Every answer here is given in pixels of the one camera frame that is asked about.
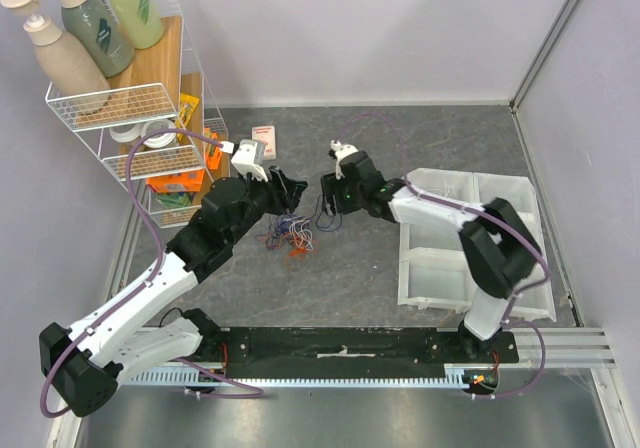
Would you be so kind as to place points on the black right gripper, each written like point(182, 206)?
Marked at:
point(335, 193)

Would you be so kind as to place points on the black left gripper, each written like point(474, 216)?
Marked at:
point(284, 191)

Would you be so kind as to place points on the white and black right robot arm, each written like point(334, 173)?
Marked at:
point(502, 255)

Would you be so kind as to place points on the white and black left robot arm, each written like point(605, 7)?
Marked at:
point(86, 362)

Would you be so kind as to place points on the white and red small box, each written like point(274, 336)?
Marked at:
point(266, 135)

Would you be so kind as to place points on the orange box on shelf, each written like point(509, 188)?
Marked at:
point(212, 153)

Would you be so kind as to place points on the orange flat package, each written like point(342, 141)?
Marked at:
point(189, 182)

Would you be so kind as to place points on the white compartment organizer tray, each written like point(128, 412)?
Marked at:
point(433, 272)

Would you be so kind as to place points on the green box on shelf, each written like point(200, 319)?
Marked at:
point(175, 200)

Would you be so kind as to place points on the yellow snack packet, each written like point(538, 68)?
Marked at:
point(187, 107)

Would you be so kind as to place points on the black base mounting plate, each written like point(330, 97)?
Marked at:
point(237, 345)

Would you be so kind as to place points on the light green bottle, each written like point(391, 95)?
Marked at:
point(140, 20)

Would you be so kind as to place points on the beige pump bottle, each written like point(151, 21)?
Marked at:
point(63, 58)

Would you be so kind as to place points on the dark green pump bottle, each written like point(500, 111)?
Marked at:
point(92, 24)

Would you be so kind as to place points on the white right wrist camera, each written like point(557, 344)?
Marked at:
point(340, 152)

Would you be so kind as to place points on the white wire shelf rack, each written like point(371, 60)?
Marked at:
point(149, 89)

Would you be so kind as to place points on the slotted white cable duct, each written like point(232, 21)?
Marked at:
point(180, 375)

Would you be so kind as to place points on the aluminium frame rail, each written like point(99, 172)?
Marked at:
point(575, 347)

